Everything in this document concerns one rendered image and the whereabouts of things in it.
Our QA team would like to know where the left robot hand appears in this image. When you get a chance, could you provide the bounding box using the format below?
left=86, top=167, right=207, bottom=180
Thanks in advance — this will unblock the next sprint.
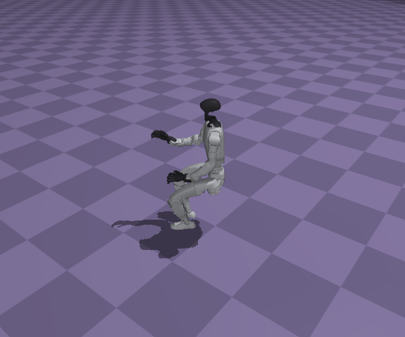
left=167, top=171, right=192, bottom=184

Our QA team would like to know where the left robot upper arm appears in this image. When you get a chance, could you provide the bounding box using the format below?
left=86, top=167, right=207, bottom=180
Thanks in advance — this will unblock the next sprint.
left=205, top=132, right=220, bottom=170

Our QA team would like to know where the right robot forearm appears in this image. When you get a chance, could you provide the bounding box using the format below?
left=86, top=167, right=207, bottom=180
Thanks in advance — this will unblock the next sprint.
left=169, top=136, right=193, bottom=147

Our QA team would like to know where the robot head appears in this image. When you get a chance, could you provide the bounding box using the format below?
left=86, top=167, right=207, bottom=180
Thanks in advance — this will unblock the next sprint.
left=200, top=98, right=221, bottom=128

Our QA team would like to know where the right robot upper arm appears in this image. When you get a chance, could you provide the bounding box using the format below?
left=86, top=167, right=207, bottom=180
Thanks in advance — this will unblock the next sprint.
left=192, top=121, right=207, bottom=145

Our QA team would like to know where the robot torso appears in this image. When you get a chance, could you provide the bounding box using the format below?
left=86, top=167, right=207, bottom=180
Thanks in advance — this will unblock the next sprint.
left=203, top=120, right=225, bottom=187

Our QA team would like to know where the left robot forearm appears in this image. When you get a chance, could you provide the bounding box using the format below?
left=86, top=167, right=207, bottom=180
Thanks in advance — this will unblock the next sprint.
left=186, top=163, right=212, bottom=183

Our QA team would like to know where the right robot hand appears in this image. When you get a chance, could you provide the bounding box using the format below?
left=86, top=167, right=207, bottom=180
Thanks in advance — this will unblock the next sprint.
left=151, top=130, right=177, bottom=144

